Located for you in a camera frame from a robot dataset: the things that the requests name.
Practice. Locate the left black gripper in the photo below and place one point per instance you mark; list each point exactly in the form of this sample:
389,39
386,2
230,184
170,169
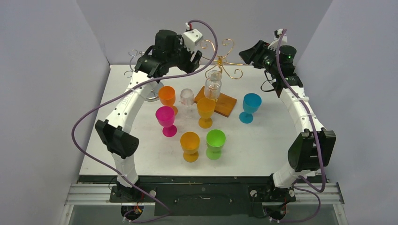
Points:
188,66

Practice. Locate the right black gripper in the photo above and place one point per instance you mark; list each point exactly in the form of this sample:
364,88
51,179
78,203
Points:
261,56

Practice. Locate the clear wine glass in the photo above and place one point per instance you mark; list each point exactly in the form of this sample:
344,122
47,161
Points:
187,101
213,85

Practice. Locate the blue wine glass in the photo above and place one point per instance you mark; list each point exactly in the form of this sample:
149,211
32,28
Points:
251,104

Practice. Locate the yellow wine glass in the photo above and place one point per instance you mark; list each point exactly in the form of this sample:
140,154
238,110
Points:
205,109
190,143

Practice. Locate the green wine glass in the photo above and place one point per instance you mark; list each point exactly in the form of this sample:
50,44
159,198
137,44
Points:
215,140

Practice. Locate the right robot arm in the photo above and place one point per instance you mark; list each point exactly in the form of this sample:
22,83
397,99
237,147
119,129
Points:
313,147

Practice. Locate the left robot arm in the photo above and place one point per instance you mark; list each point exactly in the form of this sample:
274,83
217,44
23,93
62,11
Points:
169,50

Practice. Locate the dark orange wine glass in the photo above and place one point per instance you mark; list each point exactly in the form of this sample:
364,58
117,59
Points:
167,96

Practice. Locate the pink wine glass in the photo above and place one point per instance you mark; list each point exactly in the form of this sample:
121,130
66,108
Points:
166,117

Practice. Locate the yellow wine glass front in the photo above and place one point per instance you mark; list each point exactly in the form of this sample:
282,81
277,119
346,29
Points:
190,143

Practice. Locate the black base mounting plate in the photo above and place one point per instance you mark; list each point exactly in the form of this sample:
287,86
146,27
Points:
255,196

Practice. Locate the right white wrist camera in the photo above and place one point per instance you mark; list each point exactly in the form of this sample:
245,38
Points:
280,38

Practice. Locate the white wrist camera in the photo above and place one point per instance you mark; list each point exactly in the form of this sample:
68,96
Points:
192,38
280,38

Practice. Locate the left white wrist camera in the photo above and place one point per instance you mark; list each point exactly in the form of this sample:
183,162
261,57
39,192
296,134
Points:
192,38

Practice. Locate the silver wire glass rack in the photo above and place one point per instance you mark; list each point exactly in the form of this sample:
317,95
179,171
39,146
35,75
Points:
138,77

